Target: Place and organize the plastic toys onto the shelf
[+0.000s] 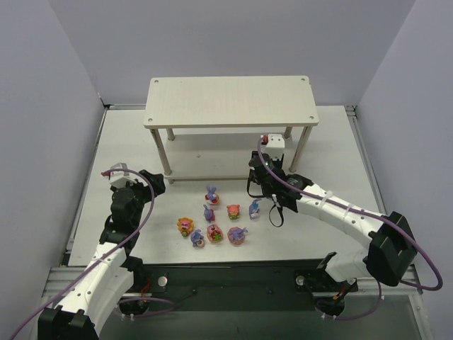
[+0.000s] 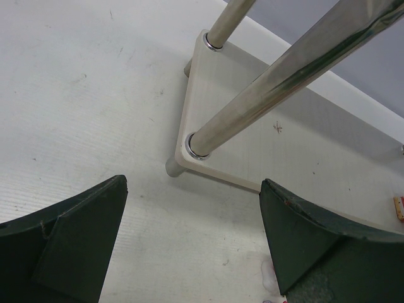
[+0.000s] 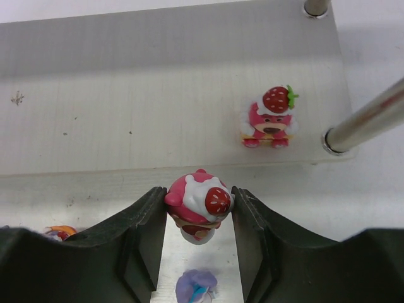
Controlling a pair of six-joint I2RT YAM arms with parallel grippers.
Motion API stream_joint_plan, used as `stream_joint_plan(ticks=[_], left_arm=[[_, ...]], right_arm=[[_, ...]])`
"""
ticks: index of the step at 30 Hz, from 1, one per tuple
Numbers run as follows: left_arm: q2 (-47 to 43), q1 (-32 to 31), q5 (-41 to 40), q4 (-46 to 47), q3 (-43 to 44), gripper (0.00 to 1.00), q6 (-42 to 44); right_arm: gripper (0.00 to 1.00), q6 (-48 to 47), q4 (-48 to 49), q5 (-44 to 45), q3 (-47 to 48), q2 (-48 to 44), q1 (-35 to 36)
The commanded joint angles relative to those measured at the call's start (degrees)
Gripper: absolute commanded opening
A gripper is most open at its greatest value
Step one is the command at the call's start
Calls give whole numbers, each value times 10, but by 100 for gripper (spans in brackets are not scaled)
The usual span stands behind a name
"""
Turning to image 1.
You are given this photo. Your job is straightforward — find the purple bunny on red base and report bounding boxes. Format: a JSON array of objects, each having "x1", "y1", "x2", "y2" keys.
[{"x1": 205, "y1": 184, "x2": 220, "y2": 205}]

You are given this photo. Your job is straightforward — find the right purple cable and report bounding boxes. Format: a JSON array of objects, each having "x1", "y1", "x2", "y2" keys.
[{"x1": 256, "y1": 137, "x2": 444, "y2": 322}]

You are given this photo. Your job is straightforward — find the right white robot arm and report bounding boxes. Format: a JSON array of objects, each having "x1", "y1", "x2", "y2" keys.
[{"x1": 248, "y1": 152, "x2": 417, "y2": 287}]

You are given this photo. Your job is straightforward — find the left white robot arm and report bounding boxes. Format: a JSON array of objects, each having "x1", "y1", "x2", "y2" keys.
[{"x1": 37, "y1": 164, "x2": 166, "y2": 339}]

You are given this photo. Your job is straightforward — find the pink bear clover toy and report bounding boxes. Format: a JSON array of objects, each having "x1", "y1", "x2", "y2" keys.
[{"x1": 207, "y1": 224, "x2": 223, "y2": 243}]

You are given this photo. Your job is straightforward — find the purple bunny toy standing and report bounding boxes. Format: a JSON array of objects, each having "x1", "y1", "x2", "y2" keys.
[{"x1": 203, "y1": 205, "x2": 215, "y2": 222}]

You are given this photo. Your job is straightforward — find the purple bunny with ball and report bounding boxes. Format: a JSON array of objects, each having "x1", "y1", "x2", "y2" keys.
[{"x1": 190, "y1": 229, "x2": 205, "y2": 248}]

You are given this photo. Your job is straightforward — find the purple bunny blue ears toy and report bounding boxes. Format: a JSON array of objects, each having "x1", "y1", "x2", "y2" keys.
[{"x1": 248, "y1": 198, "x2": 261, "y2": 220}]

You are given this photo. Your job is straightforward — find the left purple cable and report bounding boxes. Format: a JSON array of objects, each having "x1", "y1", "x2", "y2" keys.
[{"x1": 6, "y1": 169, "x2": 178, "y2": 340}]

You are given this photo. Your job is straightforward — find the orange lion toy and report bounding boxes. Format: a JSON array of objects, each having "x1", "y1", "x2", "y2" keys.
[{"x1": 176, "y1": 217, "x2": 194, "y2": 237}]

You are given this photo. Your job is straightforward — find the pink bear burger toy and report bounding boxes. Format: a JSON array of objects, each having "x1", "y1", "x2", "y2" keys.
[{"x1": 226, "y1": 204, "x2": 240, "y2": 220}]

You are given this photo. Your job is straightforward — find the purple cable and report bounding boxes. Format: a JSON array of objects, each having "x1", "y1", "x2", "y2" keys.
[
  {"x1": 256, "y1": 137, "x2": 444, "y2": 322},
  {"x1": 6, "y1": 169, "x2": 178, "y2": 340}
]

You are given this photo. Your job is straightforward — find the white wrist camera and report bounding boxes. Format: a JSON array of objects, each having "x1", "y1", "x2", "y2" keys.
[
  {"x1": 260, "y1": 134, "x2": 285, "y2": 161},
  {"x1": 101, "y1": 162, "x2": 134, "y2": 189}
]

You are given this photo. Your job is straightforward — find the purple bunny pink cake toy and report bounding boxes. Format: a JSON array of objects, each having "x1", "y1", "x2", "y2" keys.
[{"x1": 227, "y1": 227, "x2": 248, "y2": 246}]

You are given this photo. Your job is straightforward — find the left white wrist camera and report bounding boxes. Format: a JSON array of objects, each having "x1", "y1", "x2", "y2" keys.
[{"x1": 101, "y1": 162, "x2": 134, "y2": 189}]

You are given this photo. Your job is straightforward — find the wooden two-tier shelf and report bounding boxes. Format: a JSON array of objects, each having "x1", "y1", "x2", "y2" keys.
[{"x1": 144, "y1": 75, "x2": 319, "y2": 183}]

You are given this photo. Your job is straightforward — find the aluminium frame rail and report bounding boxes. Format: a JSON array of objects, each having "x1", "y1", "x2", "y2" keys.
[{"x1": 42, "y1": 266, "x2": 420, "y2": 298}]

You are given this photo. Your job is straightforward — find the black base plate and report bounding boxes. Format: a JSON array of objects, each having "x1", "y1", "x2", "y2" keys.
[{"x1": 63, "y1": 260, "x2": 369, "y2": 312}]

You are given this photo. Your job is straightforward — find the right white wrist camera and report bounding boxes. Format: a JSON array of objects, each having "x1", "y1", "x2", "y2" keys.
[{"x1": 260, "y1": 134, "x2": 285, "y2": 161}]

